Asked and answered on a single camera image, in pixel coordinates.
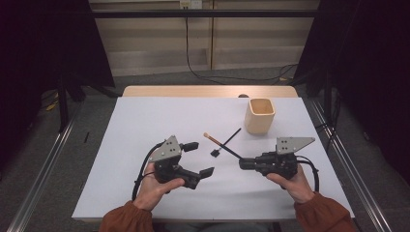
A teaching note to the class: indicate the person's right hand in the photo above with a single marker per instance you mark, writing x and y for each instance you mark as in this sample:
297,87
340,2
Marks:
298,187

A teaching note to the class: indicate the yellow floor tape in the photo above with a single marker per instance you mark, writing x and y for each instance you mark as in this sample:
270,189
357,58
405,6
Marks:
283,78
51,106

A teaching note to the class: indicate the beige square cup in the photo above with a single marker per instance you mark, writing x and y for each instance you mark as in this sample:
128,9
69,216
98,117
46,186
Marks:
257,124

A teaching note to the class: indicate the black stand post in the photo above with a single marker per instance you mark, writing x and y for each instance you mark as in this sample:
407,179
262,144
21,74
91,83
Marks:
328,103
63,109

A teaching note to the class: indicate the black brush with beige tip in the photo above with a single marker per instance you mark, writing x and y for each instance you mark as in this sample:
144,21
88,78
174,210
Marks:
222,146

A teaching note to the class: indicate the dark round table grommet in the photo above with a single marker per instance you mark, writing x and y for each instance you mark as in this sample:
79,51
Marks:
243,95

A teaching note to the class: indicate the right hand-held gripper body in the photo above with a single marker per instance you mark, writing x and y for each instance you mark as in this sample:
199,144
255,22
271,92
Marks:
277,164

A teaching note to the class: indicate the small black square-head brush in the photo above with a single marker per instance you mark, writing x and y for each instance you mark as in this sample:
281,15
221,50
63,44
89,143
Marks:
233,134

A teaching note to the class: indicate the person's left hand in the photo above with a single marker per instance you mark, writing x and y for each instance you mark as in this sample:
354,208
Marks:
151,190

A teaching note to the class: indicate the metal floor rail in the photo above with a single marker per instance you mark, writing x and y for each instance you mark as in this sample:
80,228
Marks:
370,206
43,179

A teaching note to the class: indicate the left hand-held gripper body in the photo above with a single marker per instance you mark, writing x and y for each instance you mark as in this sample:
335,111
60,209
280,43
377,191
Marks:
167,150

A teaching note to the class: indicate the white table cover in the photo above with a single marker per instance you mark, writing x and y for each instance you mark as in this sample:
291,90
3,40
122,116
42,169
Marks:
161,122

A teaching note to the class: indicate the white wall socket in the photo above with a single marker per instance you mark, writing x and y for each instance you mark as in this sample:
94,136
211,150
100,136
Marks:
193,4

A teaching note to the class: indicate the black curtain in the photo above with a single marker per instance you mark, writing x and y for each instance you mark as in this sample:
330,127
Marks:
38,48
370,64

